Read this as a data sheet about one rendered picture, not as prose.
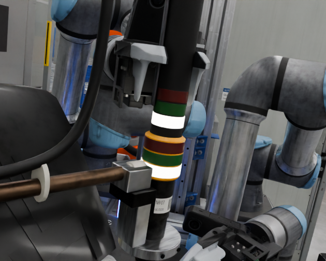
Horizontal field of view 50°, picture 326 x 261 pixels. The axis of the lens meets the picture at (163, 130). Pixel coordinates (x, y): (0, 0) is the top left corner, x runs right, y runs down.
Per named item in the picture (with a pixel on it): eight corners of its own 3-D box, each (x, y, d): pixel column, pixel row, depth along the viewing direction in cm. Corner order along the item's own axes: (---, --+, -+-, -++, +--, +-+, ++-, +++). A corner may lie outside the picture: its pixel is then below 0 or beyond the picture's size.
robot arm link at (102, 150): (122, 155, 117) (127, 115, 114) (81, 155, 111) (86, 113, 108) (112, 144, 127) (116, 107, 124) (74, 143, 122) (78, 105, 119)
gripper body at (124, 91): (178, 114, 44) (150, 98, 55) (189, 43, 42) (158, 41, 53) (117, 109, 41) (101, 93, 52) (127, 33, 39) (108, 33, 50)
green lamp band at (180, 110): (168, 116, 34) (171, 104, 34) (146, 109, 36) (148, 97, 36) (191, 116, 36) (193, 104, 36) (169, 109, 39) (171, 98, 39)
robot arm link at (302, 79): (271, 151, 121) (285, 44, 74) (317, 163, 116) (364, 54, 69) (263, 184, 116) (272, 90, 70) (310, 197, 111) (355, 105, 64)
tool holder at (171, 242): (130, 275, 34) (144, 179, 31) (90, 240, 38) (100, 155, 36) (192, 249, 40) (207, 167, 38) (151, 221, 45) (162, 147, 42)
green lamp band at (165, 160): (160, 169, 35) (162, 157, 34) (133, 155, 38) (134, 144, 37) (190, 163, 38) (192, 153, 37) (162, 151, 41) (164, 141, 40)
